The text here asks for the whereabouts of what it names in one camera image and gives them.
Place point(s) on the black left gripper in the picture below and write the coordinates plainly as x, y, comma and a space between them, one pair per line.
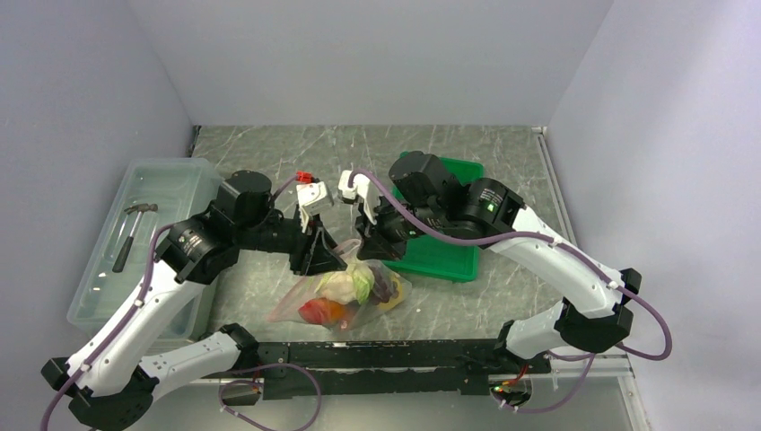
324, 256

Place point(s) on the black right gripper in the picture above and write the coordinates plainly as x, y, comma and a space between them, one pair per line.
380, 248

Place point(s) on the white green cabbage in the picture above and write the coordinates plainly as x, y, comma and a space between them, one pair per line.
351, 285

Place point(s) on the clear zip top bag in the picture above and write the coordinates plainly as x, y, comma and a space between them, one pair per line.
304, 290

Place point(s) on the dark red grape bunch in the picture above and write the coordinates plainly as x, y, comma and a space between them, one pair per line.
384, 287

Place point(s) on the red orange mango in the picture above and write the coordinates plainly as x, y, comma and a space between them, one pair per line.
326, 313

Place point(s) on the orange fruit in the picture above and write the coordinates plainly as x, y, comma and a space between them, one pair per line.
402, 290

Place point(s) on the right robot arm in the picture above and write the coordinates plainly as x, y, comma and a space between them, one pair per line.
427, 199

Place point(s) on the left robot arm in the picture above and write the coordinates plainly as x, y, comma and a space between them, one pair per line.
112, 381

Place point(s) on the green plastic tray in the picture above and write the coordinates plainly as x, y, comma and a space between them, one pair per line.
429, 257

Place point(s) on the clear plastic storage box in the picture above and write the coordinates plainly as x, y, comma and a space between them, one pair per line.
181, 187

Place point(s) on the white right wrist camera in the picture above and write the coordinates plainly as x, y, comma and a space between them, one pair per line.
360, 190

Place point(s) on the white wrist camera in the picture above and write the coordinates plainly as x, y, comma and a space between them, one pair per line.
313, 197
360, 190

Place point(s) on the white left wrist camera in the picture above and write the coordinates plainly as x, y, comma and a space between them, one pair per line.
313, 197

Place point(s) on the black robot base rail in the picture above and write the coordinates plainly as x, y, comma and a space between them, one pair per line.
465, 366

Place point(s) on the hammer with black handle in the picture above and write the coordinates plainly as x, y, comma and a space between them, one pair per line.
139, 210

